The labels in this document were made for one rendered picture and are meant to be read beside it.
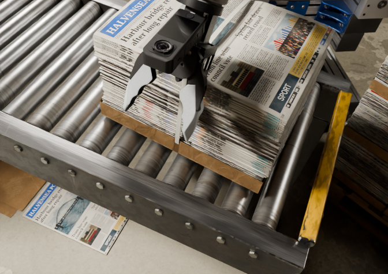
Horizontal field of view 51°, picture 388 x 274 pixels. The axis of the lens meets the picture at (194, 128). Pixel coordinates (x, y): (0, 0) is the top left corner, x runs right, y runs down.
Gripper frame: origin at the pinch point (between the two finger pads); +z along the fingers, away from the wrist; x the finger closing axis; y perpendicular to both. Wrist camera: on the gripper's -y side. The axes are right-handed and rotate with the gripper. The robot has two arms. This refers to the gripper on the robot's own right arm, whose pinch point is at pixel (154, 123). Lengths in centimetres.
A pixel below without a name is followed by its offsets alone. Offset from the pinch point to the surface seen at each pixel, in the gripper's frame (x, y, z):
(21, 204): 62, 57, 82
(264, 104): -13.9, 7.4, -8.2
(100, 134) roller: 16.0, 14.5, 14.3
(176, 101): 1.2, 10.7, -1.0
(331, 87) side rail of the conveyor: -23, 53, -8
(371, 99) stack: -37, 90, -3
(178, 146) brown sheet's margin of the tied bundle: -0.5, 16.6, 9.7
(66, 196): 50, 67, 76
